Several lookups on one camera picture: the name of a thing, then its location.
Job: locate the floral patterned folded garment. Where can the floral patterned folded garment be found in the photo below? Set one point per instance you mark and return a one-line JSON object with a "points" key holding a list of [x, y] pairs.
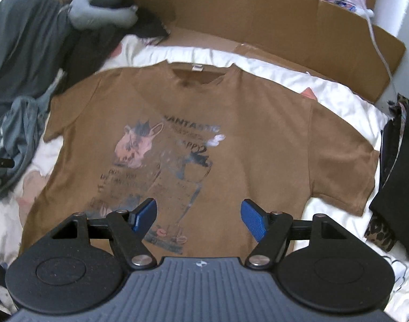
{"points": [[392, 137]]}

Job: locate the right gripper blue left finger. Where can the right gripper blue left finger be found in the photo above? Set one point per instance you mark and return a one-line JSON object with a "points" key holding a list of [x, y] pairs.
{"points": [[127, 230]]}

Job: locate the brown cardboard sheet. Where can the brown cardboard sheet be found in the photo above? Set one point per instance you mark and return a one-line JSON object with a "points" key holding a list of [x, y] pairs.
{"points": [[304, 35]]}

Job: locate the blue denim garment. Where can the blue denim garment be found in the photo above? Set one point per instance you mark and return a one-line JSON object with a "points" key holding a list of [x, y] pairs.
{"points": [[21, 128]]}

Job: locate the dark grey pillow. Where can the dark grey pillow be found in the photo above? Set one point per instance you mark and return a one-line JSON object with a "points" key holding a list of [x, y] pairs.
{"points": [[37, 40]]}

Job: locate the brown printed t-shirt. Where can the brown printed t-shirt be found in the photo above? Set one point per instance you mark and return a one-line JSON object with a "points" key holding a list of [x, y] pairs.
{"points": [[199, 144]]}

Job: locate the black folded garment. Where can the black folded garment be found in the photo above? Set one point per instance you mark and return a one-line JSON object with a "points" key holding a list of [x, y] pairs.
{"points": [[392, 202]]}

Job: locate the leopard print folded garment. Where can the leopard print folded garment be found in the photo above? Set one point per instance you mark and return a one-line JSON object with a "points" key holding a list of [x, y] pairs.
{"points": [[379, 233]]}

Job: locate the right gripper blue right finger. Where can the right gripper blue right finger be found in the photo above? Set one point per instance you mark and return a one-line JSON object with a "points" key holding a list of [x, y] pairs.
{"points": [[270, 230]]}

